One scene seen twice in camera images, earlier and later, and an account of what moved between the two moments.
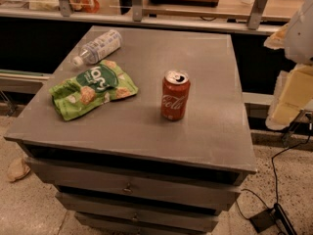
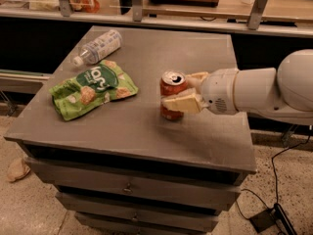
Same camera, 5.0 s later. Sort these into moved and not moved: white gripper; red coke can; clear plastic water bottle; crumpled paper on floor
Moved: white gripper
Not moved: crumpled paper on floor; red coke can; clear plastic water bottle
